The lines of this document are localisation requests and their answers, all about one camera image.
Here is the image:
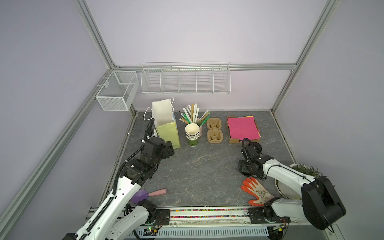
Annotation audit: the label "green white paper bag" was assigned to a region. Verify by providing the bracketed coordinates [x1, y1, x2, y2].
[143, 97, 181, 149]

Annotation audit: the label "bundle of wrapped straws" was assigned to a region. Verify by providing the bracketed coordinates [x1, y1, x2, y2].
[180, 104, 210, 127]

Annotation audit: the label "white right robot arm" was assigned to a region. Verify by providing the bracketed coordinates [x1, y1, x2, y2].
[239, 139, 347, 230]

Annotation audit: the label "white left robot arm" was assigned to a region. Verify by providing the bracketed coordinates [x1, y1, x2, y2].
[64, 119, 175, 240]

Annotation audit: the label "paper cups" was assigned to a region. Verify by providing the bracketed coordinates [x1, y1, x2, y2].
[185, 123, 200, 147]

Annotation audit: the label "potted green plant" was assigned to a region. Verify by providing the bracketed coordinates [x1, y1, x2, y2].
[275, 163, 323, 200]

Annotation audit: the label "long white wire shelf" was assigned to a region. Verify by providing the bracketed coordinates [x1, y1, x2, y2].
[141, 62, 232, 95]

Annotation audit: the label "brown pulp cup carrier stack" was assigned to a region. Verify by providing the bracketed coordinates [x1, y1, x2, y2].
[207, 118, 224, 144]

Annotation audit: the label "pink straw holder cup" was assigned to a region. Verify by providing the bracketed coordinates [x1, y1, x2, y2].
[199, 125, 203, 137]

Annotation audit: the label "stack of black cup lids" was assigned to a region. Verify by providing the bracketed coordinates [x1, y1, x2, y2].
[251, 142, 263, 154]

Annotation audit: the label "orange white work glove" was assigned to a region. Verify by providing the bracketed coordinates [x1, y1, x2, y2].
[241, 177, 275, 207]

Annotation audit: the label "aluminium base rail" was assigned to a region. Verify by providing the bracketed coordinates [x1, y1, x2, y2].
[79, 205, 344, 240]

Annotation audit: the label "small white wire basket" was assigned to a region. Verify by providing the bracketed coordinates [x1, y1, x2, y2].
[96, 71, 139, 112]

